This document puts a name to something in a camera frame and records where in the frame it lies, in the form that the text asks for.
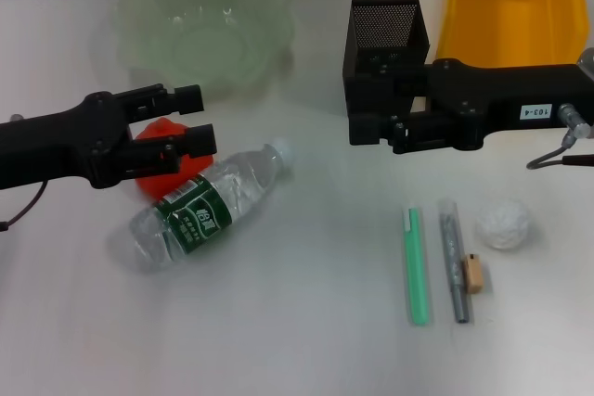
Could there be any green pen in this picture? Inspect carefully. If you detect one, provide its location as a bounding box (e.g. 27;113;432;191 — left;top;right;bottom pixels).
401;204;431;326

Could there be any grey pen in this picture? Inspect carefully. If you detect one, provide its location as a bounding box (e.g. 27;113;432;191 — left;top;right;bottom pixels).
438;198;472;325

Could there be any black mesh pen holder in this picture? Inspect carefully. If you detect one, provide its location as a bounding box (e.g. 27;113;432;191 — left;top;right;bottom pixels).
342;0;432;91

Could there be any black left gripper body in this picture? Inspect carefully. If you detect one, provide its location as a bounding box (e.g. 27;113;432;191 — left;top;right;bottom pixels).
0;93;136;191

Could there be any clear green-label water bottle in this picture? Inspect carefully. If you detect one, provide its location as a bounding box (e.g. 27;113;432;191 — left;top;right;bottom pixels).
127;136;296;273

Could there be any small wooden block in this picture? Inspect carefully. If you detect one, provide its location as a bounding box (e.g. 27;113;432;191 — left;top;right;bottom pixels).
462;252;484;294

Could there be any translucent green fruit bowl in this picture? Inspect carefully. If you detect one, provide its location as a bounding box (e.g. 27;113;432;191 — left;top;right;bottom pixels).
115;0;297;100

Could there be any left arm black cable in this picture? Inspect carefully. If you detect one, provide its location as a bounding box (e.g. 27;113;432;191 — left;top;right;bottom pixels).
0;180;50;233

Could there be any red-orange fruit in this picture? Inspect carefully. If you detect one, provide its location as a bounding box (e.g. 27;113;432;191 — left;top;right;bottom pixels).
134;118;214;205

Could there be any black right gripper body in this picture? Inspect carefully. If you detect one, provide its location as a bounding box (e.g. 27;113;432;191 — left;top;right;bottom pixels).
429;57;594;151

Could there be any white paper ball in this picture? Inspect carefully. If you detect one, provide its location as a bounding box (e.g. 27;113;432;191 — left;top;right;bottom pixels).
473;199;533;251

